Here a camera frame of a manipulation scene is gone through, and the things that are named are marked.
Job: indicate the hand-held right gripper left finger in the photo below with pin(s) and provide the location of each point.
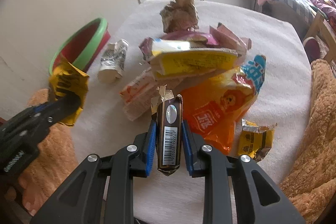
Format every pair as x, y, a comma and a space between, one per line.
151, 150

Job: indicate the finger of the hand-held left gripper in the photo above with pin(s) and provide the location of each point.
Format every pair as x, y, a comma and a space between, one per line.
39, 109
65, 108

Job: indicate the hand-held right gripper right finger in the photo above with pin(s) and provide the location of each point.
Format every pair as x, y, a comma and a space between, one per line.
187, 150

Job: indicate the dark brown cigarette pack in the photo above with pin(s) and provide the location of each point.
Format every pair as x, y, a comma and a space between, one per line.
169, 140

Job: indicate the gold foil wrapper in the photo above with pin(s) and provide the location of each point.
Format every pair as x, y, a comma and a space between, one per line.
68, 79

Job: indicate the red basin with green rim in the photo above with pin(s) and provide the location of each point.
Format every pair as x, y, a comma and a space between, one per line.
78, 48

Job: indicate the yellow cardboard box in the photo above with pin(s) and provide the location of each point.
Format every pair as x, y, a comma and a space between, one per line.
194, 61

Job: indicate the pink plastic wrapper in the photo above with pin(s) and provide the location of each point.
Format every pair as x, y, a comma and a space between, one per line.
183, 35

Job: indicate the orange snack bag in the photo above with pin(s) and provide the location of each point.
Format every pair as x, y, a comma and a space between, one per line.
218, 108

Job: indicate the orange and white cardboard box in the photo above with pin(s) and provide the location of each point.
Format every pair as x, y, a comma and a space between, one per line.
136, 92

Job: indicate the crumpled white paper cup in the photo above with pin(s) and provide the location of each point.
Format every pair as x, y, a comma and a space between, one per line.
113, 61

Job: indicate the small yellow torn wrapper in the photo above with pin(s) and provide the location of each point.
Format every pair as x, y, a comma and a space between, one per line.
256, 138

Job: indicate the pink cardboard box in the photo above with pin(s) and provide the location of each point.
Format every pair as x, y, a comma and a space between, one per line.
228, 37

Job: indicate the orange plush blanket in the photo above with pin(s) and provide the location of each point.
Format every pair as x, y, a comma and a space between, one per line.
315, 134

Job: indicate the white fleece blanket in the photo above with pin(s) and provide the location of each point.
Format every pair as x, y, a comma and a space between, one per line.
275, 56

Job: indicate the crumpled brown paper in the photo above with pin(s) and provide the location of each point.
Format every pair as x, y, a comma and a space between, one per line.
178, 14

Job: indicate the wooden chair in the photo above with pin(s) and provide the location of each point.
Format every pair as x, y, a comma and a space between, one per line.
321, 27

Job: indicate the pink cloth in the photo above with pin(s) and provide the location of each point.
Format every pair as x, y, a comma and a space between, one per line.
323, 2

